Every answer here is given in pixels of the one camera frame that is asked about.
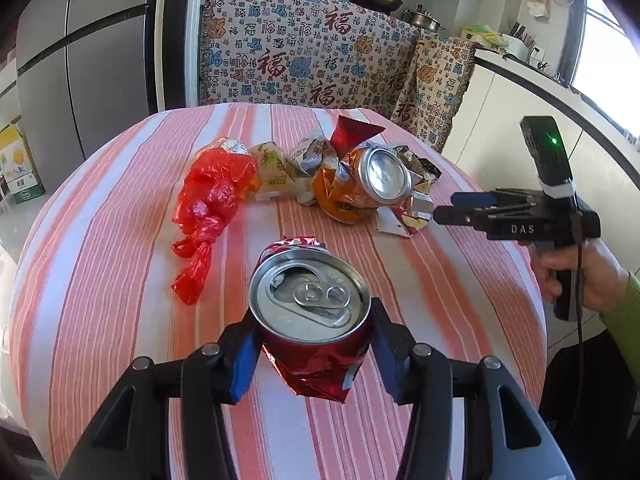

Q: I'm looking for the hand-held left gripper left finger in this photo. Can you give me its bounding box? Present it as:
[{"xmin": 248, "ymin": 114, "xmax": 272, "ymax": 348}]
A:
[{"xmin": 59, "ymin": 310, "xmax": 266, "ymax": 480}]

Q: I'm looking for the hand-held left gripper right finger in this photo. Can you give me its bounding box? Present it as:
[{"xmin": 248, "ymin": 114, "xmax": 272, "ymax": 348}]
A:
[{"xmin": 369, "ymin": 298, "xmax": 576, "ymax": 480}]

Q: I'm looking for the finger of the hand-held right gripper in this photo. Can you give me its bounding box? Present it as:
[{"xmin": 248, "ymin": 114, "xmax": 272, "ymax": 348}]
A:
[
  {"xmin": 451, "ymin": 191, "xmax": 502, "ymax": 209},
  {"xmin": 432, "ymin": 205, "xmax": 493, "ymax": 227}
]

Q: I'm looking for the gold and white wrapper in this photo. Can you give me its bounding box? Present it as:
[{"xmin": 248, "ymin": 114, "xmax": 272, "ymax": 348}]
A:
[{"xmin": 375, "ymin": 144, "xmax": 444, "ymax": 237}]

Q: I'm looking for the crushed red soda can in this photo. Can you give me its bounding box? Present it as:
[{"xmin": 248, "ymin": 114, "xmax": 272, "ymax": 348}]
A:
[{"xmin": 248, "ymin": 236, "xmax": 373, "ymax": 404}]

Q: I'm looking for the crushed orange soda can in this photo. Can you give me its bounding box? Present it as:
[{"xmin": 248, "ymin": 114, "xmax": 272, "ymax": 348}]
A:
[{"xmin": 312, "ymin": 144, "xmax": 414, "ymax": 225}]

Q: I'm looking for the red foil wrapper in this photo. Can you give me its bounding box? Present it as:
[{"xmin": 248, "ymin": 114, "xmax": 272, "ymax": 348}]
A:
[{"xmin": 331, "ymin": 114, "xmax": 387, "ymax": 162}]

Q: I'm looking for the person's right forearm green sleeve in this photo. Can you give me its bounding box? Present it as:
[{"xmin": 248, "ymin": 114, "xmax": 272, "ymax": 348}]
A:
[{"xmin": 600, "ymin": 270, "xmax": 640, "ymax": 363}]

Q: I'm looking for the person's right hand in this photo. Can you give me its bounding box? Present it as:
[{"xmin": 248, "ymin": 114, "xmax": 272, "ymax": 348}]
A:
[{"xmin": 529, "ymin": 240, "xmax": 631, "ymax": 317}]

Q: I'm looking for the printed blanket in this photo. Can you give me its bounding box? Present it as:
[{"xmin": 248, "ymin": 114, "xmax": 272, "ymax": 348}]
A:
[
  {"xmin": 197, "ymin": 0, "xmax": 421, "ymax": 111},
  {"xmin": 390, "ymin": 27, "xmax": 477, "ymax": 154}
]

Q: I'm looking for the pink striped tablecloth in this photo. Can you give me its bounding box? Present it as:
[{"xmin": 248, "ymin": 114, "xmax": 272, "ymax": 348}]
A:
[{"xmin": 7, "ymin": 102, "xmax": 548, "ymax": 480}]

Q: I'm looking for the knife block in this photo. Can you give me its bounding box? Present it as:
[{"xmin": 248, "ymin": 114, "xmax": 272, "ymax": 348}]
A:
[{"xmin": 502, "ymin": 19, "xmax": 537, "ymax": 62}]

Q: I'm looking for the white crumpled snack wrapper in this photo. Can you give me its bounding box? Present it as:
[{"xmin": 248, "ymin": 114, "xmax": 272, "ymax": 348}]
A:
[{"xmin": 287, "ymin": 130, "xmax": 342, "ymax": 207}]

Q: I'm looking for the yellow cloth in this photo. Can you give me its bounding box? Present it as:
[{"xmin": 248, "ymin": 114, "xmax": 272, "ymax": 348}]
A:
[{"xmin": 460, "ymin": 24, "xmax": 504, "ymax": 52}]

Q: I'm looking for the red plastic bag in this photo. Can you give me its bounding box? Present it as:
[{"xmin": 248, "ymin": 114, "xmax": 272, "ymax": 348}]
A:
[{"xmin": 171, "ymin": 149, "xmax": 261, "ymax": 306}]

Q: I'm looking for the window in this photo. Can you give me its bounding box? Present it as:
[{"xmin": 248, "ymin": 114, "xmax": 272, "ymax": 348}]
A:
[{"xmin": 570, "ymin": 0, "xmax": 640, "ymax": 136}]

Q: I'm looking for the dark cloth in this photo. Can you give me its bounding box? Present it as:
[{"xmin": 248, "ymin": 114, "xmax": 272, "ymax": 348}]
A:
[{"xmin": 539, "ymin": 329, "xmax": 640, "ymax": 466}]

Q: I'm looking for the steel pot with lid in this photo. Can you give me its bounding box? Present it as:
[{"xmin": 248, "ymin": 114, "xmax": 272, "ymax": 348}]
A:
[{"xmin": 402, "ymin": 4, "xmax": 447, "ymax": 32}]

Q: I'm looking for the yellow-green snack packet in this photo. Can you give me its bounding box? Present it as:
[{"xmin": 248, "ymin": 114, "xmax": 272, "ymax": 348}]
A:
[{"xmin": 248, "ymin": 142, "xmax": 291, "ymax": 204}]

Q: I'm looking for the yellow and green carton box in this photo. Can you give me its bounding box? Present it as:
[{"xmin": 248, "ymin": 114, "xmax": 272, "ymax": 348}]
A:
[{"xmin": 0, "ymin": 124, "xmax": 47, "ymax": 206}]

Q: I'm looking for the grey refrigerator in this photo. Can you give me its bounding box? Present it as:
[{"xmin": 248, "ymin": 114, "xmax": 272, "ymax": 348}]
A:
[{"xmin": 15, "ymin": 0, "xmax": 167, "ymax": 195}]

